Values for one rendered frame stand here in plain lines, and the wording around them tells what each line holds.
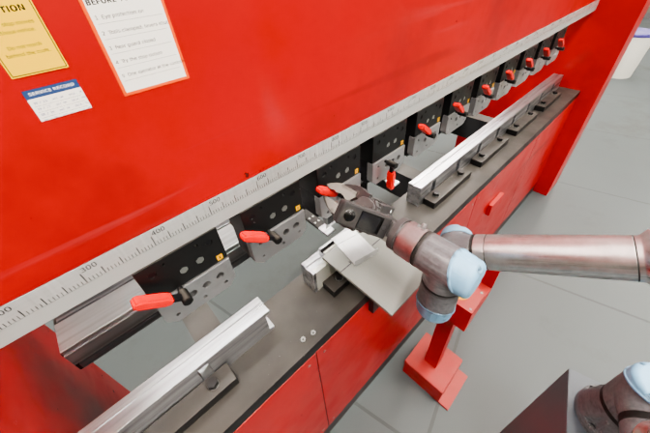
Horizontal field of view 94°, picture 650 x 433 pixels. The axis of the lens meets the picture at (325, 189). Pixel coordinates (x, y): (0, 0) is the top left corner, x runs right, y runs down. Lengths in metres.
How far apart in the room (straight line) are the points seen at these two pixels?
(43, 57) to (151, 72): 0.10
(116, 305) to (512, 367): 1.79
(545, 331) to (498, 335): 0.26
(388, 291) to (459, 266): 0.35
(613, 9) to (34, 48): 2.62
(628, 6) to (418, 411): 2.47
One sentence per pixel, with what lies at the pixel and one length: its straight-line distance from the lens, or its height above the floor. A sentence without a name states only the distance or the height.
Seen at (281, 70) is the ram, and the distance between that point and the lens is 0.56.
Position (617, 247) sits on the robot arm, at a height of 1.33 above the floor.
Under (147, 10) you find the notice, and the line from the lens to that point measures 0.47.
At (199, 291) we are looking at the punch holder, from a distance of 0.68.
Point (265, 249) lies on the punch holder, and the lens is 0.71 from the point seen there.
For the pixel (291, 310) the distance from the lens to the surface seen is 1.00.
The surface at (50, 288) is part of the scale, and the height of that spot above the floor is 1.39.
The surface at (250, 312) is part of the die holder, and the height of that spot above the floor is 0.97.
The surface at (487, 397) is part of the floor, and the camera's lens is 1.93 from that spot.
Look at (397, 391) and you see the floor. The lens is 1.84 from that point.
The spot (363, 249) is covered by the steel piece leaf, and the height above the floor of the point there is 1.00.
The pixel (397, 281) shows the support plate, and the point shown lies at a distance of 0.90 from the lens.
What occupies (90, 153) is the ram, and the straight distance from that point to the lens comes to 0.48.
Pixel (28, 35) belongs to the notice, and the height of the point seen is 1.68.
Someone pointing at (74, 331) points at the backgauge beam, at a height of 0.99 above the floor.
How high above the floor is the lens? 1.74
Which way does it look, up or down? 39 degrees down
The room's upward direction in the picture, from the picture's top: 4 degrees counter-clockwise
